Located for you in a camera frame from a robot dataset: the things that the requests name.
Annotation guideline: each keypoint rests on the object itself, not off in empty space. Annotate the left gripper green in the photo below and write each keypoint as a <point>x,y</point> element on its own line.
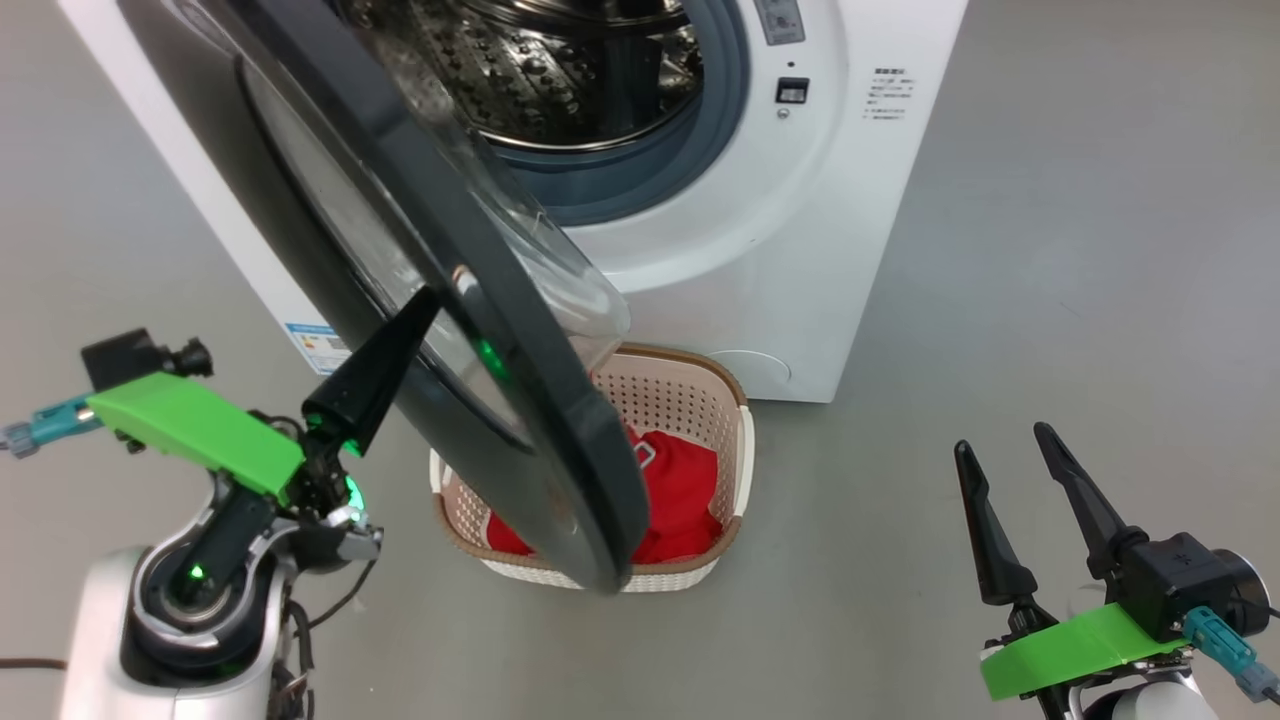
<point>200,425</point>

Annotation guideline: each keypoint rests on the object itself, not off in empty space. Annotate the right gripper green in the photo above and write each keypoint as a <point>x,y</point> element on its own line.
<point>1070,650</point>

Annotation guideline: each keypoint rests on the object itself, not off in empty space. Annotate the dark grey round washer door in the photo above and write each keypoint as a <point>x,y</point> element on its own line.
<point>480,330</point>

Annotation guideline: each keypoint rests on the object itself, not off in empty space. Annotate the red garment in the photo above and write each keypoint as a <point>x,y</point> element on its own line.
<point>680,490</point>

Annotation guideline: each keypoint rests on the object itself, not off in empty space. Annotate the cream laundry basket brown rim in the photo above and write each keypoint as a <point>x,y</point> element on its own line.
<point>690,390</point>

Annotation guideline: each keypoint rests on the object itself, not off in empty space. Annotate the white front-load washing machine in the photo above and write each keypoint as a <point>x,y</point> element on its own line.
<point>800,250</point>

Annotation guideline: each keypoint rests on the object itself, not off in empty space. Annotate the grey rubber door seal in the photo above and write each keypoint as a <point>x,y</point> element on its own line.
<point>700,130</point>

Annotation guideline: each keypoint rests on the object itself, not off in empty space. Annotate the energy label sticker on washer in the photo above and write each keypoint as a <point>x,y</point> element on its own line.
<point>320,345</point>

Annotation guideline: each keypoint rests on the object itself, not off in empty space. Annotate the teal connector right wrist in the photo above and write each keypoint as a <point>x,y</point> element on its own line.
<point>1220,645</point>

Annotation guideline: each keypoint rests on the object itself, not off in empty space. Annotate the teal connector wrist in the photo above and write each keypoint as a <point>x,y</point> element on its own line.
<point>1220,645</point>
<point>55,420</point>

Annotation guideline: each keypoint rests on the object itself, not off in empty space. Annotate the teal connector left wrist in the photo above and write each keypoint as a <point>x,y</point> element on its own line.
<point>55,420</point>

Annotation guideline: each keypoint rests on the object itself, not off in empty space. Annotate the steel washer drum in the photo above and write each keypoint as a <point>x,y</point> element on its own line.
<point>560,70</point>

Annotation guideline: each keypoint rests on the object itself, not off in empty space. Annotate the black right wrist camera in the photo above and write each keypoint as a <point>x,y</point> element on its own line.
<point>1170,585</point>

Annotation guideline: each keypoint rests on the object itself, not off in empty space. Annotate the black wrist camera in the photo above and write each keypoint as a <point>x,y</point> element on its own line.
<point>125,355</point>
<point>1170,585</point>

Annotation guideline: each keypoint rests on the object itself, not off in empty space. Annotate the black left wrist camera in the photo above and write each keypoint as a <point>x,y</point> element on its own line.
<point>125,355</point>

